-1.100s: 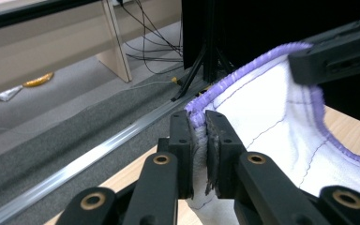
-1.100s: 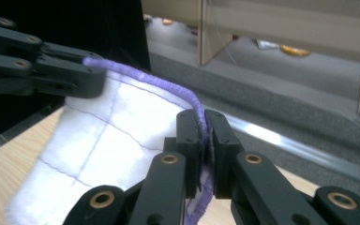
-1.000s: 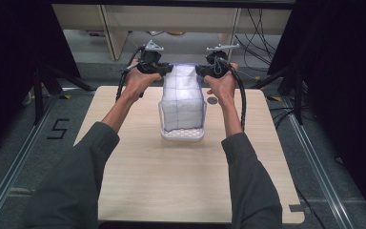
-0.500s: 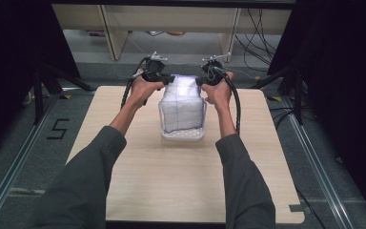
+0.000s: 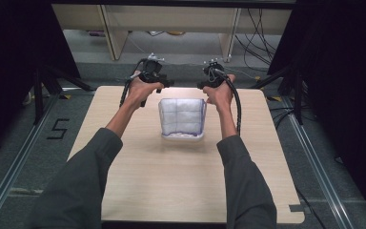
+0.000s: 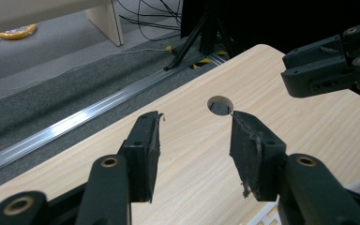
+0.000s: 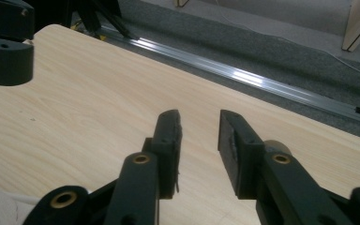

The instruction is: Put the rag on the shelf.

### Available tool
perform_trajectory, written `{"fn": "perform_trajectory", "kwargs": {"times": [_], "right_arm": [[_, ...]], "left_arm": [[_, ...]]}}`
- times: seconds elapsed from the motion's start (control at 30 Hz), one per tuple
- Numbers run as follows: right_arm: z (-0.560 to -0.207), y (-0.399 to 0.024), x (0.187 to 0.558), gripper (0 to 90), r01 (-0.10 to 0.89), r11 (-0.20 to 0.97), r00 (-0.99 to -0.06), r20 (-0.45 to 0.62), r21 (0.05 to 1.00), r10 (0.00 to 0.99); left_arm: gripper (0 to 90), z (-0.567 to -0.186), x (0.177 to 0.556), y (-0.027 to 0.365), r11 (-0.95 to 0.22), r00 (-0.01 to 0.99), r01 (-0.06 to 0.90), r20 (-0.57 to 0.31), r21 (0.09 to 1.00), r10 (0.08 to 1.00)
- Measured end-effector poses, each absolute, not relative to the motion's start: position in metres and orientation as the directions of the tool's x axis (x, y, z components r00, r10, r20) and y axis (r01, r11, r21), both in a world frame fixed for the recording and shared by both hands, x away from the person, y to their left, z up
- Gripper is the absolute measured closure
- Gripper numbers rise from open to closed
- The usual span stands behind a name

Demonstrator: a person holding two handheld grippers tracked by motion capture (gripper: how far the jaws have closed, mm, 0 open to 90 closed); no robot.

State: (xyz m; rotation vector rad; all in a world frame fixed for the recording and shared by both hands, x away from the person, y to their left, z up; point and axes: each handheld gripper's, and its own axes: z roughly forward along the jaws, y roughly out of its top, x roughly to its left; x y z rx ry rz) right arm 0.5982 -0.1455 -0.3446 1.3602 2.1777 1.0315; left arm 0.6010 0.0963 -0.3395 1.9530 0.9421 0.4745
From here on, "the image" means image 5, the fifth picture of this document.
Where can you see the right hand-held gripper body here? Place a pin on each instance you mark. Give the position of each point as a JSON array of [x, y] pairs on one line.
[[213, 76]]

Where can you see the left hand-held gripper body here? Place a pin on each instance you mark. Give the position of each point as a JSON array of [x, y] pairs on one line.
[[151, 71]]

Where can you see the white cloth with purple trim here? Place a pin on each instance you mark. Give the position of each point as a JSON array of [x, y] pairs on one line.
[[182, 116]]

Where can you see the person's left hand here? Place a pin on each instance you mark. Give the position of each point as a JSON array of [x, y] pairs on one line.
[[141, 90]]

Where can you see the person's right hand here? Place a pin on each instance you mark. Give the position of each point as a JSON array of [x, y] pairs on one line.
[[220, 93]]

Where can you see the light wooden cabinet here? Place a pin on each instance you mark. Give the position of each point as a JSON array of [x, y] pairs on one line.
[[171, 19]]

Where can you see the black metal stand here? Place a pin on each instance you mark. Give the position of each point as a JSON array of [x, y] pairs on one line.
[[39, 95], [297, 95]]

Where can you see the black curtain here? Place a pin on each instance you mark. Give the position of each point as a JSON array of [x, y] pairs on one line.
[[340, 79], [9, 63]]

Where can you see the grey tape strip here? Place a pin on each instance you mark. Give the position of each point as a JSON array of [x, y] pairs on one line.
[[297, 208]]

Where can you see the aluminium floor rail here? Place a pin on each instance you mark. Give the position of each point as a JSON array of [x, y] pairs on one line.
[[317, 165], [16, 165]]

